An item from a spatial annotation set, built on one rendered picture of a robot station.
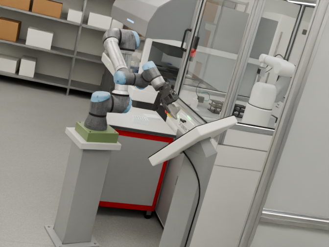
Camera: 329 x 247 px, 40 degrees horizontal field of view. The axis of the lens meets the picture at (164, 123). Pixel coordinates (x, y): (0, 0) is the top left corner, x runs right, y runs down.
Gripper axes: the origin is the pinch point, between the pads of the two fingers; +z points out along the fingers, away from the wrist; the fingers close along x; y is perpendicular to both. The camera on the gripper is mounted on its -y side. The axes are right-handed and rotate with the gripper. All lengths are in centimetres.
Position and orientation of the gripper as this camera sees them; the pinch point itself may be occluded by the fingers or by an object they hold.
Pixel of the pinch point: (175, 118)
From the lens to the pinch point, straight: 252.5
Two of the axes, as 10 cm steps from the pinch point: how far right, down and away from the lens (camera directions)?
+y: 7.3, -5.0, -4.5
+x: 4.7, -1.1, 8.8
